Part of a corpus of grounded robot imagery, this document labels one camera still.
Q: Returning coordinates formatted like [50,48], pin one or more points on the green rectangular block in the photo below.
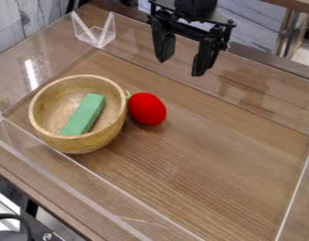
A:
[86,115]

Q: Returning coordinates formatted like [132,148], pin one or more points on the clear acrylic tray wall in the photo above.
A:
[208,177]

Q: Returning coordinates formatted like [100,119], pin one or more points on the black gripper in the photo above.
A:
[194,19]

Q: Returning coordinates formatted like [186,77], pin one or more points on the metal table leg frame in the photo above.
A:
[291,33]

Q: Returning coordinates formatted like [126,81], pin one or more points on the wooden bowl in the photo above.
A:
[55,103]

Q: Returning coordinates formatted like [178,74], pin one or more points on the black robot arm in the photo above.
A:
[195,20]

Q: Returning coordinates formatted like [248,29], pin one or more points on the black equipment base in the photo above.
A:
[20,227]

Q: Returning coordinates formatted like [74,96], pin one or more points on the red fruit with green stem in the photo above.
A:
[146,107]

